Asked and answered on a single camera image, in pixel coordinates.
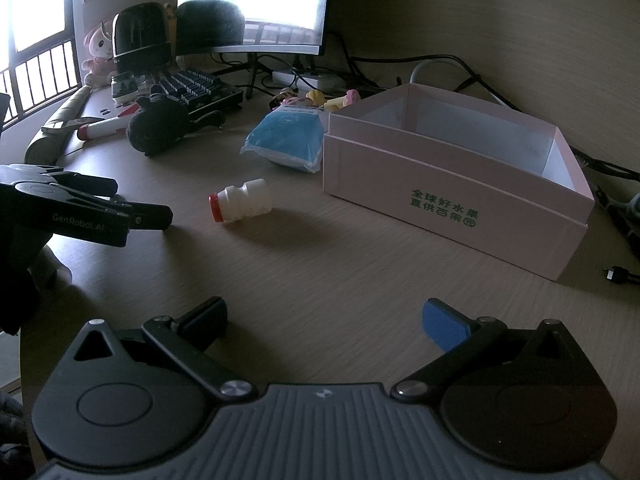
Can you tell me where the blue soft packet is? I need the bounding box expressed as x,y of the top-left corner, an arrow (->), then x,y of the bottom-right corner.
240,105 -> 331,174

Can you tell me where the black plush toy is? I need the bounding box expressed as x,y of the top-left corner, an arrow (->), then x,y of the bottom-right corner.
125,94 -> 226,158

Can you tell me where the white power strip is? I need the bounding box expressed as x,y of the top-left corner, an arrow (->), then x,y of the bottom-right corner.
272,69 -> 346,92

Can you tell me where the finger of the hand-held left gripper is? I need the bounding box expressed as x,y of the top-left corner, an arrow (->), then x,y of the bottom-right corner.
47,167 -> 119,199
107,199 -> 174,232

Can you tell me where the white bottle with red cap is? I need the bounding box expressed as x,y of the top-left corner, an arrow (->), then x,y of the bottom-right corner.
208,178 -> 273,224

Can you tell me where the beige rolled tube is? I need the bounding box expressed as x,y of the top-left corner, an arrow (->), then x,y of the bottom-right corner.
25,86 -> 96,163

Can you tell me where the window railing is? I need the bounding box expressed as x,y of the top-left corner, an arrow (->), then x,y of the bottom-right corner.
0,40 -> 81,126

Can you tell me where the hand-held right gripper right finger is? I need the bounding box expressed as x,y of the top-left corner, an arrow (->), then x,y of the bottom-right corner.
390,298 -> 581,403

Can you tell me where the black keyboard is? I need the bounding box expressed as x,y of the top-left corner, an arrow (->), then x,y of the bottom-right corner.
150,67 -> 245,113

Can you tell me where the dark grey tool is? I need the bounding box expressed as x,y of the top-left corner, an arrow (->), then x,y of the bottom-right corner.
595,187 -> 640,238

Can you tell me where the black cable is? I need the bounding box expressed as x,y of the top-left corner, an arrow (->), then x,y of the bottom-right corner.
345,52 -> 481,98
575,152 -> 640,181

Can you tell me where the pink plush doll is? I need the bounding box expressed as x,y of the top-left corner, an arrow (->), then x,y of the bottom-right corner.
81,20 -> 121,88

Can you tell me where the black cable plug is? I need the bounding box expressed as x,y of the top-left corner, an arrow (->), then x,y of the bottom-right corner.
603,266 -> 640,286

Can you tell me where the white pink cow figurine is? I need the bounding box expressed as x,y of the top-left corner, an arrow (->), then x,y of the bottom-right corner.
324,89 -> 362,112

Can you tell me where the small glass jar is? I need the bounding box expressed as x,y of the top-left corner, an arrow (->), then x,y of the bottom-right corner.
110,74 -> 140,101

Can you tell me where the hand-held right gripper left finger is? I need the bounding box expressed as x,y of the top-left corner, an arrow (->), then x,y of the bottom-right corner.
60,296 -> 257,403

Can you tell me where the light wooden desktop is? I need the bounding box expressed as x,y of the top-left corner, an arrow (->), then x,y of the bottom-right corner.
20,55 -> 640,480

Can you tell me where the glossy black dome appliance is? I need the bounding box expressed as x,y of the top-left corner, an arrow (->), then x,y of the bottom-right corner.
111,2 -> 172,77

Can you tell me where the grey curved tube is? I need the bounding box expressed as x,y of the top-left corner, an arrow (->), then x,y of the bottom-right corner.
411,60 -> 521,111

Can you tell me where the pink cardboard box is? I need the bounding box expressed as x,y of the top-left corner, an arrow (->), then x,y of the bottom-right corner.
322,84 -> 596,282

